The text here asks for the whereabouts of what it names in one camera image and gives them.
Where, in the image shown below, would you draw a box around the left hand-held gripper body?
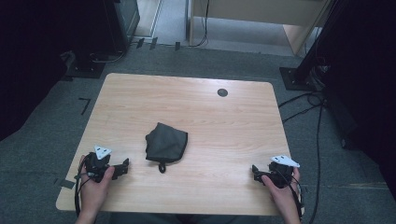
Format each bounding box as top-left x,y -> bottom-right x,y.
83,145 -> 113,184

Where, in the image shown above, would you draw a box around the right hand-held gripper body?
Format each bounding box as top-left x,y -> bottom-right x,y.
267,155 -> 302,189

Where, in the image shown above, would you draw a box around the dark grey cloth bag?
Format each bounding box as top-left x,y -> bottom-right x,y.
144,121 -> 189,174

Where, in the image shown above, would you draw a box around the person's right hand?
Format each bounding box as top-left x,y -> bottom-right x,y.
261,167 -> 302,217

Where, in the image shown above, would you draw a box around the person's left hand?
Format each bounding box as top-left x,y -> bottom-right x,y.
78,154 -> 116,217

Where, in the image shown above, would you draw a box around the person's dark trousers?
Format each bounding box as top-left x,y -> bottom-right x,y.
106,212 -> 261,224

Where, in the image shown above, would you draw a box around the dark curtain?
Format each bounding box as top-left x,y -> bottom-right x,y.
0,0 -> 108,143
320,0 -> 396,202

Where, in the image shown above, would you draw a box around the black cabinet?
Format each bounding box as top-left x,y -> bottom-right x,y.
102,0 -> 141,54

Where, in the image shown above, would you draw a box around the light wooden desk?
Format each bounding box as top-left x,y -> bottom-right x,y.
186,0 -> 332,58

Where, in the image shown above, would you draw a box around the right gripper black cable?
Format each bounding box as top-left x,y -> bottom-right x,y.
278,169 -> 305,219

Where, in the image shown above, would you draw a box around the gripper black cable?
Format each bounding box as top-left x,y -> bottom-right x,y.
73,154 -> 95,217
278,169 -> 305,219

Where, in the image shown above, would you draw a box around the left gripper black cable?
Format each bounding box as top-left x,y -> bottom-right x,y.
73,154 -> 95,217

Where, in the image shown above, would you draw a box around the long black floor cable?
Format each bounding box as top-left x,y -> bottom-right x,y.
307,101 -> 326,224

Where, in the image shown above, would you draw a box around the black stand base plate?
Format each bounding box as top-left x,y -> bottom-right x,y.
64,50 -> 107,79

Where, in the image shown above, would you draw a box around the black stand with base plate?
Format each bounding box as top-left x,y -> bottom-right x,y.
278,0 -> 347,92

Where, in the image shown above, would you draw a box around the looped black stand cable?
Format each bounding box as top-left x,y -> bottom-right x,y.
89,49 -> 127,64

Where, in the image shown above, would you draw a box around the black hanging desk cable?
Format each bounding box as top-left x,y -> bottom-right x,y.
189,0 -> 210,49

